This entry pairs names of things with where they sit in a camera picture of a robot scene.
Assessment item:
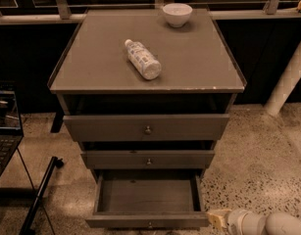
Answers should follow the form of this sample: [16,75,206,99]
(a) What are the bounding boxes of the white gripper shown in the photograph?
[206,209,268,235]

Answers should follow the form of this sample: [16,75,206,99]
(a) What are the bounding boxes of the grey bottom drawer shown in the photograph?
[86,169,209,229]

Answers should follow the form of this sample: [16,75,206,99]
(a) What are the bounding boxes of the grey drawer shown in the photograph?
[86,169,209,229]
[81,150,215,169]
[64,114,229,142]

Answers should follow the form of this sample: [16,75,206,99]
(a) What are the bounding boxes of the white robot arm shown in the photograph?
[207,209,301,235]

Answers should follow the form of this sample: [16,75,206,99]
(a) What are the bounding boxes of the grey middle drawer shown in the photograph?
[81,150,215,169]

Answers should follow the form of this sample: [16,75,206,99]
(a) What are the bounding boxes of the grey top drawer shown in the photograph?
[64,114,229,142]

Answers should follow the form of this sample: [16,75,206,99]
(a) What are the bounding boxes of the grey drawer cabinet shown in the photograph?
[47,7,248,181]

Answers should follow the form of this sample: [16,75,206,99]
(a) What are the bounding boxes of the white diagonal pipe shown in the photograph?
[264,41,301,116]

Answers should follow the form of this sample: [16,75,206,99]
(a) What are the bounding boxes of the clear plastic water bottle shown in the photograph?
[125,39,162,80]

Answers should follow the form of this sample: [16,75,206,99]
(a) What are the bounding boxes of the black metal stand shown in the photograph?
[19,157,64,235]

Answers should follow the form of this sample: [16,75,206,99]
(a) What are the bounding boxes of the white ceramic bowl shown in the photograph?
[163,3,193,27]

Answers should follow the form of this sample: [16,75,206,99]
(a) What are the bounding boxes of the black laptop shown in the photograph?
[0,81,24,177]

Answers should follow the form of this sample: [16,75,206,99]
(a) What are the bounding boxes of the metal railing frame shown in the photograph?
[0,0,301,26]

